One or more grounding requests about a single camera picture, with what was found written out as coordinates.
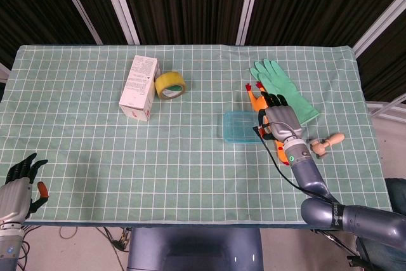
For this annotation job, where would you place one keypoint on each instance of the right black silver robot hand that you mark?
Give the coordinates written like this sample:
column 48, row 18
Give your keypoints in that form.
column 282, row 122

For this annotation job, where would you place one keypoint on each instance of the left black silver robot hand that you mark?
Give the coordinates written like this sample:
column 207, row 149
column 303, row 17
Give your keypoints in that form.
column 12, row 196

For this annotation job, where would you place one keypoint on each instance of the blue plastic lid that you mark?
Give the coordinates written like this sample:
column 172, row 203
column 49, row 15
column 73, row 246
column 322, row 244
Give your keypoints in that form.
column 239, row 126

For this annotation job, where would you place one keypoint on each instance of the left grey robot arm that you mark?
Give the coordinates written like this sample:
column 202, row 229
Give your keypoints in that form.
column 9, row 248

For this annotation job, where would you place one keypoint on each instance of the clear plastic container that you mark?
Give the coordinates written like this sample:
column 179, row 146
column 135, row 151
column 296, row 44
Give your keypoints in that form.
column 219, row 129

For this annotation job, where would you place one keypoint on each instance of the white cardboard box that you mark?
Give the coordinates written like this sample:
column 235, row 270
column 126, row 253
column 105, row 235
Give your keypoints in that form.
column 138, row 90

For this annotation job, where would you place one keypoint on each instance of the green rubber glove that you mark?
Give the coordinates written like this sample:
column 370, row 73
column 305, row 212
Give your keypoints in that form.
column 295, row 99

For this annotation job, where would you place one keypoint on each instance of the orange rubber chicken toy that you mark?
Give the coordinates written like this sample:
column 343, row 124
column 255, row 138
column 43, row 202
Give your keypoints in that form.
column 258, row 103

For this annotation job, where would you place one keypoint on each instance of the small wooden toy hammer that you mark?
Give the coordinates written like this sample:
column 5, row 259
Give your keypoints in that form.
column 320, row 148

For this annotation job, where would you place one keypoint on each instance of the yellow packing tape roll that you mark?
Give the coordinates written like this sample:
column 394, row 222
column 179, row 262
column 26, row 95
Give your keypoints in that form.
column 166, row 80

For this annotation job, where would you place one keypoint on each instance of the green checkered tablecloth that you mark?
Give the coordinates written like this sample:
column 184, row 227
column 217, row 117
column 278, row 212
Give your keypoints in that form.
column 158, row 163

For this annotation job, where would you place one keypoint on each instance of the black pleated curtain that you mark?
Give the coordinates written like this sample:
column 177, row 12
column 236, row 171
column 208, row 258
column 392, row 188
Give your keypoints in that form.
column 190, row 1

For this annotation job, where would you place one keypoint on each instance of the grey blue robot torso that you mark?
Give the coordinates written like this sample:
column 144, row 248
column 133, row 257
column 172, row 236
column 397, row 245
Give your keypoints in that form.
column 193, row 248

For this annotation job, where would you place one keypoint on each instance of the white metal frame rail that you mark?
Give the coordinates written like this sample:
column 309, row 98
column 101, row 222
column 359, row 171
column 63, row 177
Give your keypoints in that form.
column 385, row 112

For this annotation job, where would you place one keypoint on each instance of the white frame post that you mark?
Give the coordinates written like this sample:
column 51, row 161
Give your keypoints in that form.
column 119, row 4
column 380, row 20
column 249, row 4
column 79, row 7

